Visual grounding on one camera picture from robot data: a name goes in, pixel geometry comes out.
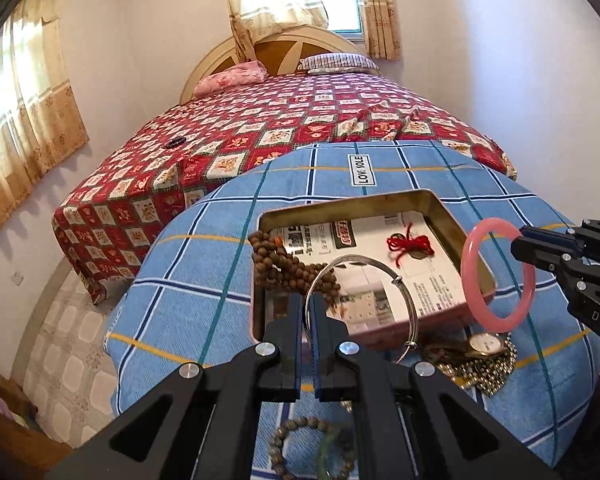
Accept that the silver bangle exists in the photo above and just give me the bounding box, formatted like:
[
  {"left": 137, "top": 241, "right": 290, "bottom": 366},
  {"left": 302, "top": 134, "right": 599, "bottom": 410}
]
[{"left": 304, "top": 255, "right": 422, "bottom": 365}]

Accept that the wide beige curtain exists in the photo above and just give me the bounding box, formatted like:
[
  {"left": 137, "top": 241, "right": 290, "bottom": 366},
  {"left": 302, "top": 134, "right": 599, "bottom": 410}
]
[{"left": 0, "top": 0, "right": 90, "bottom": 253}]

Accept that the cream wooden headboard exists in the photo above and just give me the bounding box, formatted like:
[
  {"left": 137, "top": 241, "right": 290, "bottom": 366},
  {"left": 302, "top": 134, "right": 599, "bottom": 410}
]
[{"left": 180, "top": 27, "right": 381, "bottom": 106}]

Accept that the striped pillow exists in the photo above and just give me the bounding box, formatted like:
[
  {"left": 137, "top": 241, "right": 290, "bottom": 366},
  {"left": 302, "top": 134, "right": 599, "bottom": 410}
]
[{"left": 298, "top": 53, "right": 381, "bottom": 75}]

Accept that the narrow beige floral curtain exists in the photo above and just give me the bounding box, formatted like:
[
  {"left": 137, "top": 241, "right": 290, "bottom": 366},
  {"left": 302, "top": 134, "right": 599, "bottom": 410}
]
[{"left": 356, "top": 0, "right": 402, "bottom": 61}]

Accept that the brown wooden bead necklace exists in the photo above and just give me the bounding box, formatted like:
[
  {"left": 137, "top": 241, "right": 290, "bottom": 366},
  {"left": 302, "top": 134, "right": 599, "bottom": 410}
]
[{"left": 247, "top": 230, "right": 342, "bottom": 316}]

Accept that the pink floral pillow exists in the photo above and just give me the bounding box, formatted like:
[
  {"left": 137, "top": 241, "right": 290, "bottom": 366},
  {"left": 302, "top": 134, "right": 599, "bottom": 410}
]
[{"left": 194, "top": 60, "right": 267, "bottom": 96}]

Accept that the red patterned bed sheet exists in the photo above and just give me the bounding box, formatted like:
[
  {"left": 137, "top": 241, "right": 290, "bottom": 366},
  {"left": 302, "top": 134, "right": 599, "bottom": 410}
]
[{"left": 51, "top": 71, "right": 518, "bottom": 306}]

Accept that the dark large bead bracelet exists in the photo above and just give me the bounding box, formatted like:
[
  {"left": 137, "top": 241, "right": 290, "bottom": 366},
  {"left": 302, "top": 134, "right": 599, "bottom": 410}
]
[{"left": 267, "top": 416, "right": 356, "bottom": 480}]

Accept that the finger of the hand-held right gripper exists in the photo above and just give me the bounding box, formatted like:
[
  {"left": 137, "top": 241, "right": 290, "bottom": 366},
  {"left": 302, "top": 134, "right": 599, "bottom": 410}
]
[
  {"left": 522, "top": 227, "right": 581, "bottom": 256},
  {"left": 511, "top": 237, "right": 576, "bottom": 276}
]

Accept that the blue plaid cloth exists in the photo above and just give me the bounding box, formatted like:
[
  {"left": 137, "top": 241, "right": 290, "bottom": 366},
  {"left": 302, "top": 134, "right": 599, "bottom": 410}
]
[{"left": 102, "top": 139, "right": 600, "bottom": 480}]

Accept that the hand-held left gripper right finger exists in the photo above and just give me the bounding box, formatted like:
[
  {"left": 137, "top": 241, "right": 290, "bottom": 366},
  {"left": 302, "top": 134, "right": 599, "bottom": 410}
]
[{"left": 307, "top": 292, "right": 561, "bottom": 480}]

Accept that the brown wooden furniture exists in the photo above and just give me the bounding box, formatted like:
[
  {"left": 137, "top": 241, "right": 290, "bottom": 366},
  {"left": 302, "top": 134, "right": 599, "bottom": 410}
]
[{"left": 0, "top": 357, "right": 76, "bottom": 480}]

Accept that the green jade bangle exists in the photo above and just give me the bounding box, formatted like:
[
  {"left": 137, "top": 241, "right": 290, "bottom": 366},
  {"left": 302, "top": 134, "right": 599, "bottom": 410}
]
[{"left": 315, "top": 427, "right": 357, "bottom": 480}]

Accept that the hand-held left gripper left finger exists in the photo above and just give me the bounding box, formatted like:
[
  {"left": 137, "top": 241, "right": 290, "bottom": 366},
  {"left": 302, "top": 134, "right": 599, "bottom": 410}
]
[{"left": 45, "top": 292, "right": 306, "bottom": 480}]

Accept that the metal tin box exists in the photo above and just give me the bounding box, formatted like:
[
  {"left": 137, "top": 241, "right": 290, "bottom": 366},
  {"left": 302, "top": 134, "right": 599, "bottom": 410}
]
[{"left": 250, "top": 189, "right": 498, "bottom": 356}]

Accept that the pink bangle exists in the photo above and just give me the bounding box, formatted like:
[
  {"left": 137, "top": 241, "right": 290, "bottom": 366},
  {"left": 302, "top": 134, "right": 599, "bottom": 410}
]
[{"left": 461, "top": 217, "right": 537, "bottom": 334}]

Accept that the newspaper lining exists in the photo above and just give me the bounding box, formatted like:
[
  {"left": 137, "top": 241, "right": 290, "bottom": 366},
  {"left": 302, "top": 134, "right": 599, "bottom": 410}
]
[{"left": 270, "top": 212, "right": 468, "bottom": 336}]

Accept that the red knotted string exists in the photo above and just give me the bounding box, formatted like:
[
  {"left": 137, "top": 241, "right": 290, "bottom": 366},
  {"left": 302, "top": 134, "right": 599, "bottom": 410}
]
[{"left": 386, "top": 222, "right": 435, "bottom": 267}]

